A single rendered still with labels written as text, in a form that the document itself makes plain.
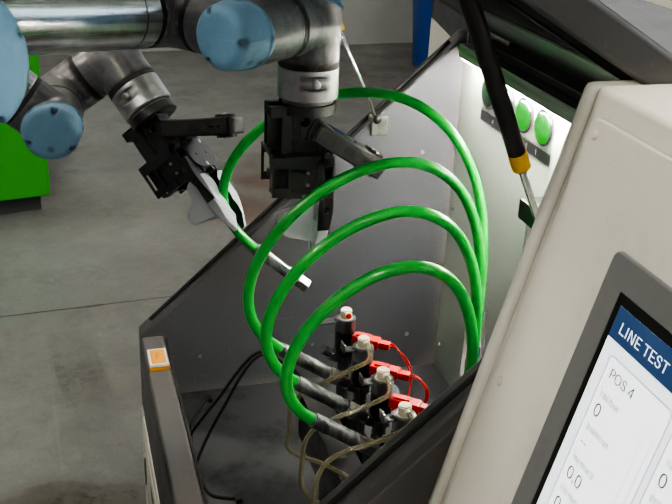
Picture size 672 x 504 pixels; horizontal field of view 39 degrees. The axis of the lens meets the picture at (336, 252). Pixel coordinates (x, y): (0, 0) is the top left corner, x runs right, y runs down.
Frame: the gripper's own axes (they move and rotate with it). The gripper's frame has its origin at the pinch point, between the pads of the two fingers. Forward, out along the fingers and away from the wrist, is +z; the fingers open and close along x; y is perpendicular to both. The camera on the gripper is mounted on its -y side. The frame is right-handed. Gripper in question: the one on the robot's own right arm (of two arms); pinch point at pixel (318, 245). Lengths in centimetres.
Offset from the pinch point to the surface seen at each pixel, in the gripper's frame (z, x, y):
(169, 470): 28.8, 5.7, 21.1
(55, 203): 124, -334, 37
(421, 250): 17.1, -31.0, -27.9
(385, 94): -18.8, -5.3, -9.9
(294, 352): 0.9, 24.7, 9.3
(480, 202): -4.7, 0.1, -22.9
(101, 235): 124, -292, 18
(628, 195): -25, 47, -13
